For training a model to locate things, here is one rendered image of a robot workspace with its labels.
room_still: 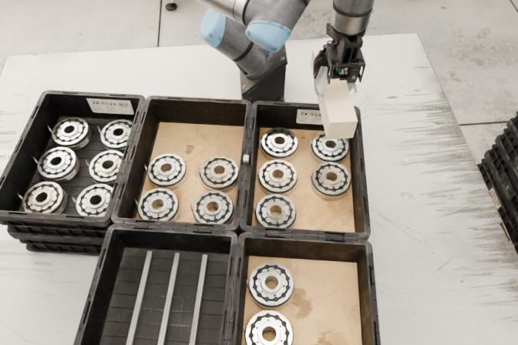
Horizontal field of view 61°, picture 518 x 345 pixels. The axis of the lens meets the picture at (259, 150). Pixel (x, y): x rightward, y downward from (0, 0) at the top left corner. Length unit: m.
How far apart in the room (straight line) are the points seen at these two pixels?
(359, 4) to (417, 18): 2.37
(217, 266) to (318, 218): 0.28
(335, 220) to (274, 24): 0.55
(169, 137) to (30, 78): 0.69
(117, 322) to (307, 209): 0.52
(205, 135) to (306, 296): 0.54
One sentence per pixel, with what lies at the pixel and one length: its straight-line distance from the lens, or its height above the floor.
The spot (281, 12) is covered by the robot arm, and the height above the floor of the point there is 1.35.
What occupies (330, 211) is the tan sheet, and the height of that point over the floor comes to 0.83.
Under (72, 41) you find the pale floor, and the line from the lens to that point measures 3.07.
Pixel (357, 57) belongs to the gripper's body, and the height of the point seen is 1.23.
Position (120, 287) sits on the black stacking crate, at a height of 0.83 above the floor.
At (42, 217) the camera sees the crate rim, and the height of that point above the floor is 0.93.
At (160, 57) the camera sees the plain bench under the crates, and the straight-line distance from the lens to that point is 1.73.
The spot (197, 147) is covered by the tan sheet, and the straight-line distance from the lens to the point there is 1.26.
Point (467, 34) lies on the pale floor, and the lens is 3.19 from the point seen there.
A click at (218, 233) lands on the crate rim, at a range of 1.01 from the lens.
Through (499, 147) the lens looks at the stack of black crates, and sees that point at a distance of 2.08.
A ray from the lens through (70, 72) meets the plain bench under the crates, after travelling 1.78.
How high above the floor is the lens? 1.84
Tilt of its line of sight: 54 degrees down
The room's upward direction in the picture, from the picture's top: straight up
